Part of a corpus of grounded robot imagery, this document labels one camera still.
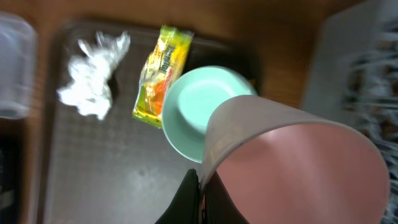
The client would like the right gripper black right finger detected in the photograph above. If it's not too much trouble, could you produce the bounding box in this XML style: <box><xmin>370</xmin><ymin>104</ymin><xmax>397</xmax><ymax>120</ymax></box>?
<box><xmin>203</xmin><ymin>172</ymin><xmax>248</xmax><ymax>224</ymax></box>

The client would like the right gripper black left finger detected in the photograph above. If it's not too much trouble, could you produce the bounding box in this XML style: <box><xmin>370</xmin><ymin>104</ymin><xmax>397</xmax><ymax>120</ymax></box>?
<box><xmin>155</xmin><ymin>169</ymin><xmax>200</xmax><ymax>224</ymax></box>

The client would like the pink cup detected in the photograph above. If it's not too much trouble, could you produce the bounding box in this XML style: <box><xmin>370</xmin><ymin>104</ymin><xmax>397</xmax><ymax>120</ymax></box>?
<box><xmin>201</xmin><ymin>95</ymin><xmax>390</xmax><ymax>223</ymax></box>

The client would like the mint green bowl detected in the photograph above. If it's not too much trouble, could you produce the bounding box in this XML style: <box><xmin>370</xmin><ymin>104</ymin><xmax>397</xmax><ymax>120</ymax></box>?
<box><xmin>162</xmin><ymin>66</ymin><xmax>257</xmax><ymax>164</ymax></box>

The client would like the grey dishwasher rack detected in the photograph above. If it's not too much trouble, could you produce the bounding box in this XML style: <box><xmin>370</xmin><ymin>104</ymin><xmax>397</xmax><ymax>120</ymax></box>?
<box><xmin>301</xmin><ymin>0</ymin><xmax>397</xmax><ymax>223</ymax></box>

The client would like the brown serving tray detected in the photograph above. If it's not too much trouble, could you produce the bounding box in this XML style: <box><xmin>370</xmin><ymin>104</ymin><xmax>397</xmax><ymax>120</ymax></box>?
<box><xmin>37</xmin><ymin>20</ymin><xmax>262</xmax><ymax>224</ymax></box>

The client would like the crumpled white tissue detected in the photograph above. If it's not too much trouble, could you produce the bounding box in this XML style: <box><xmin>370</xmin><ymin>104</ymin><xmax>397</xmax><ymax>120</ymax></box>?
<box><xmin>57</xmin><ymin>31</ymin><xmax>131</xmax><ymax>121</ymax></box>

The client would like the yellow snack wrapper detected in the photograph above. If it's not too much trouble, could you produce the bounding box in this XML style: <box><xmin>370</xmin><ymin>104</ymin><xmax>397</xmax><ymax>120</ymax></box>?
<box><xmin>132</xmin><ymin>26</ymin><xmax>194</xmax><ymax>128</ymax></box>

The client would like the black tray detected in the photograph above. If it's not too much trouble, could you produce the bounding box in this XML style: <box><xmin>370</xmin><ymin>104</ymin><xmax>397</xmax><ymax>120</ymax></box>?
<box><xmin>1</xmin><ymin>137</ymin><xmax>22</xmax><ymax>224</ymax></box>

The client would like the clear plastic bin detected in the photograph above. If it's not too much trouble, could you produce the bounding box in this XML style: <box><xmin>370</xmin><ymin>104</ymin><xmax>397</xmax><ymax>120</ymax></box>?
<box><xmin>1</xmin><ymin>11</ymin><xmax>38</xmax><ymax>119</ymax></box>

